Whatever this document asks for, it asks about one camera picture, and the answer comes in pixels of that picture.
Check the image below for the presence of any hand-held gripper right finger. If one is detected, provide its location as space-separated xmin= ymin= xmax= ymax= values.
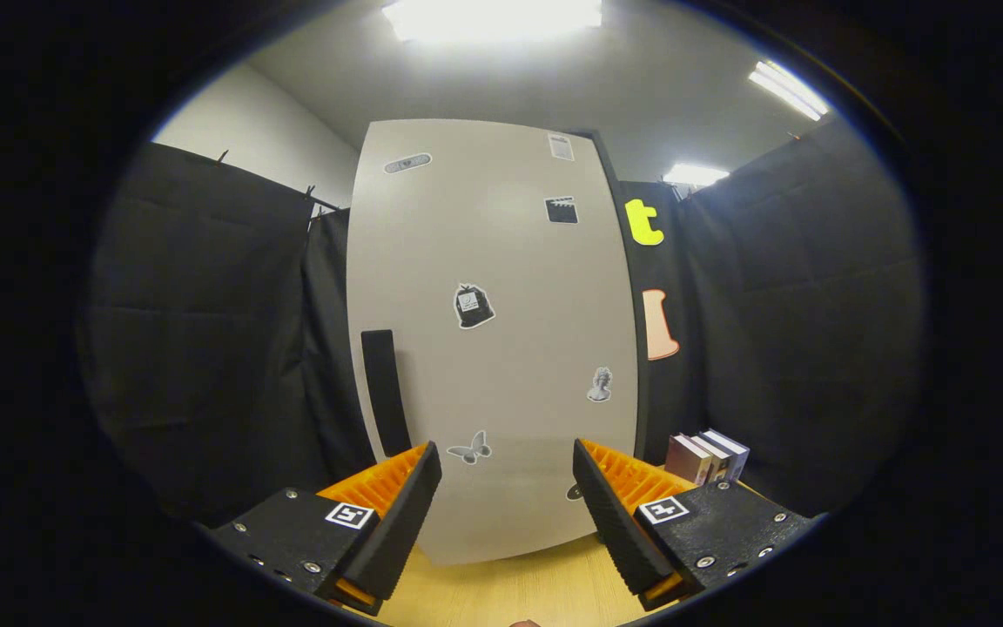
xmin=571 ymin=438 xmax=820 ymax=613

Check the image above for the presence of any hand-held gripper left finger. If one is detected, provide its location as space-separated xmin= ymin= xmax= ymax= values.
xmin=205 ymin=440 xmax=443 ymax=615

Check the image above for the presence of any black door handle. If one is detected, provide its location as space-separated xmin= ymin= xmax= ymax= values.
xmin=360 ymin=329 xmax=414 ymax=459

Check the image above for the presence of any pink purple book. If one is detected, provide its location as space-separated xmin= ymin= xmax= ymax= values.
xmin=665 ymin=434 xmax=716 ymax=487

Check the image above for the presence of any dark grey cabinet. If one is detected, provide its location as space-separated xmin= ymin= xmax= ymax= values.
xmin=584 ymin=129 xmax=652 ymax=467

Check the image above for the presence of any white book with yellow spine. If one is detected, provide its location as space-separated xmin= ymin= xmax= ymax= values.
xmin=689 ymin=432 xmax=733 ymax=484

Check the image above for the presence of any grey blue book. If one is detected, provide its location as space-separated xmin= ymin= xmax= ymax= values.
xmin=700 ymin=428 xmax=751 ymax=482

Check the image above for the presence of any small ceiling light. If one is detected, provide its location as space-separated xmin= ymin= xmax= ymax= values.
xmin=663 ymin=163 xmax=730 ymax=187

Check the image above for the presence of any long ceiling light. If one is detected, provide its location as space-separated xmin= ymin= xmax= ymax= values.
xmin=747 ymin=59 xmax=831 ymax=121

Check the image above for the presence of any large ceiling light panel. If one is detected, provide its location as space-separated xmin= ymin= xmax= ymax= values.
xmin=382 ymin=0 xmax=604 ymax=44

